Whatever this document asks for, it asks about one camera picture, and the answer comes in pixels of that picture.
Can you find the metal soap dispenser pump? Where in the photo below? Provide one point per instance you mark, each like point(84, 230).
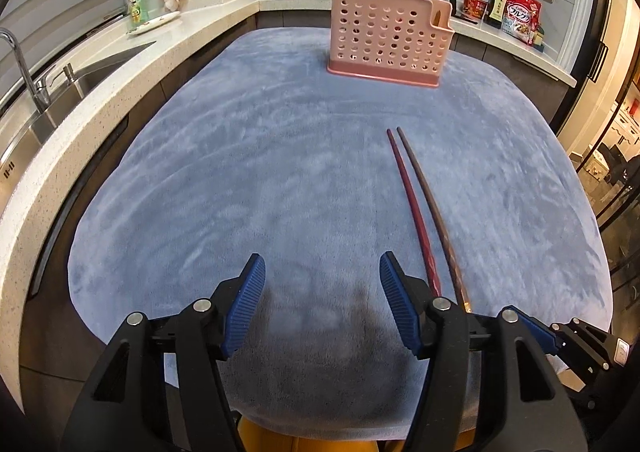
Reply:
point(68, 73)

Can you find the red and white cereal bag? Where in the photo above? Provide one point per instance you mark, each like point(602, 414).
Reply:
point(520, 17)

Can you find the chrome kitchen faucet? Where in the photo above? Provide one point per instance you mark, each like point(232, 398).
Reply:
point(30, 77)

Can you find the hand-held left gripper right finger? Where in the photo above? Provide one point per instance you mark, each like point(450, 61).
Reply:
point(400, 309)

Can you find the pink perforated utensil holder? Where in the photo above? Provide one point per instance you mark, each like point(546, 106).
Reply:
point(380, 76)

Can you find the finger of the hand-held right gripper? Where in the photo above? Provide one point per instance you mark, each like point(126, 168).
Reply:
point(537, 333)
point(585, 344)

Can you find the green dish soap bottle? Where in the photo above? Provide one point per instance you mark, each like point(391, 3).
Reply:
point(137, 5)

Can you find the white kitchen counter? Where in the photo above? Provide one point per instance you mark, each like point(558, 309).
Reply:
point(210, 12)

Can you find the blue fleece blanket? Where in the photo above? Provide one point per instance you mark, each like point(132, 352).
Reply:
point(250, 157)

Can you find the brown chopstick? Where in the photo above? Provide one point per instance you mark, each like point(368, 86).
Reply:
point(445, 223)

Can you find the black framed glass door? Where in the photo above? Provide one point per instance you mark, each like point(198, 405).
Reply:
point(600, 57)

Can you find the stainless steel sink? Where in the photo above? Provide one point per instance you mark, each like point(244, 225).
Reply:
point(90, 77)

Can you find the small yellow green box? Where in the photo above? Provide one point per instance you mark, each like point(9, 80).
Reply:
point(539, 38)

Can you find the dark soy sauce bottle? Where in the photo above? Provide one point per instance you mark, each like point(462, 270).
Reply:
point(496, 7)

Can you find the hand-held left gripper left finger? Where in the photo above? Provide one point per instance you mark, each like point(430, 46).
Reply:
point(245, 312)

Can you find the dark red chopstick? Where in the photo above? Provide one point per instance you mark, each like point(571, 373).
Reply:
point(413, 212)

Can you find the white plate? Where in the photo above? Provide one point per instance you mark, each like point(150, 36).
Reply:
point(155, 22)

